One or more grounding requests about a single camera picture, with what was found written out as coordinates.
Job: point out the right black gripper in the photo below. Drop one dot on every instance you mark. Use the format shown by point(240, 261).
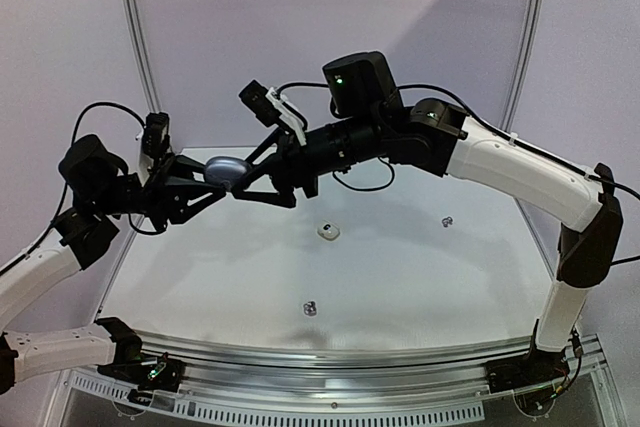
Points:
point(288, 167)

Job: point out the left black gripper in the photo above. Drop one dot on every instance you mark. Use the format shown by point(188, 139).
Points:
point(163, 194)

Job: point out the grey oval puck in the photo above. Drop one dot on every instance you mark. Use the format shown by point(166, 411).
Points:
point(225, 171)

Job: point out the white earbud charging case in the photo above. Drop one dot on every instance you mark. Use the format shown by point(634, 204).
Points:
point(328, 231)

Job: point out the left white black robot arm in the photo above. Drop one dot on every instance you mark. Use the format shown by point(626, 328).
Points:
point(103, 189)

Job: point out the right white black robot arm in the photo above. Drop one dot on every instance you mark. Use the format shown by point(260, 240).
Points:
point(441, 136)

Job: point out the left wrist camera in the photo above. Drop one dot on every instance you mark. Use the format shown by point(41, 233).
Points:
point(154, 144)

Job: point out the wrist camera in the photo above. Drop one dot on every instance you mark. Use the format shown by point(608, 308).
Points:
point(154, 144)
point(270, 110)

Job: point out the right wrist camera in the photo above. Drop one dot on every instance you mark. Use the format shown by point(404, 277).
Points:
point(270, 110)

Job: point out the aluminium front rail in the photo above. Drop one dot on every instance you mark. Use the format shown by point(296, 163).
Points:
point(477, 369)

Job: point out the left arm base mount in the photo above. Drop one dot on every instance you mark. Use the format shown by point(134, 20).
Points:
point(140, 362)

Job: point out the white slotted cable duct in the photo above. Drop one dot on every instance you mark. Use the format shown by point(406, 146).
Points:
point(94, 401)

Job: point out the left aluminium frame post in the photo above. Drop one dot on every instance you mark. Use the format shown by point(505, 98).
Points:
point(141, 55)

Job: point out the aluminium frame post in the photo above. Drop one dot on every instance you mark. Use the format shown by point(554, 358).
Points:
point(524, 53)
point(141, 55)

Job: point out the right aluminium frame post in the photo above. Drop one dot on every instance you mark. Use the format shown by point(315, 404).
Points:
point(524, 53)

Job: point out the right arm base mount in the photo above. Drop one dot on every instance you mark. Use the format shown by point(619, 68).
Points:
point(535, 366)

